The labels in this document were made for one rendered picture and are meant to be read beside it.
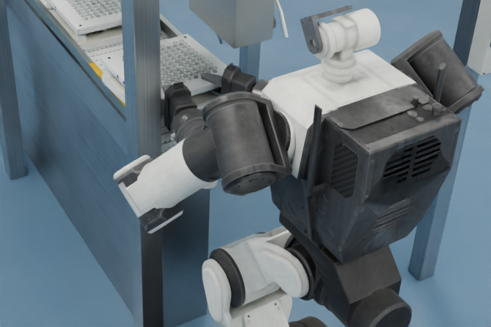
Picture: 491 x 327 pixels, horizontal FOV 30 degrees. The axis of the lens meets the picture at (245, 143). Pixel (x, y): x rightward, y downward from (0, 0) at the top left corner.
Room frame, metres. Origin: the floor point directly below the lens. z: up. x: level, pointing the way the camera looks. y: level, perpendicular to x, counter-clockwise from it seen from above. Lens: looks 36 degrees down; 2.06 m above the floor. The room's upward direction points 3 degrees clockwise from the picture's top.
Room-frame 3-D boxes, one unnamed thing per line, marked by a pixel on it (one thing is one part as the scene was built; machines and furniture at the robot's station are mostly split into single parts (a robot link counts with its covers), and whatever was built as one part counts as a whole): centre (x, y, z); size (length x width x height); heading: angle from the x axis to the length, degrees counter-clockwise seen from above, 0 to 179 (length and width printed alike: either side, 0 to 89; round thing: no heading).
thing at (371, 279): (1.30, -0.21, 0.82); 0.28 x 0.13 x 0.18; 35
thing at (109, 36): (2.28, 0.42, 0.81); 0.24 x 0.24 x 0.02; 33
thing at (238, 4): (1.93, 0.05, 1.11); 0.22 x 0.11 x 0.20; 33
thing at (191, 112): (1.67, 0.14, 0.90); 0.12 x 0.10 x 0.13; 26
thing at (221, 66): (1.88, 0.19, 0.90); 0.25 x 0.24 x 0.02; 125
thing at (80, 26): (2.28, 0.42, 0.86); 0.25 x 0.24 x 0.02; 123
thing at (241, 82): (1.79, 0.00, 0.90); 0.12 x 0.10 x 0.13; 67
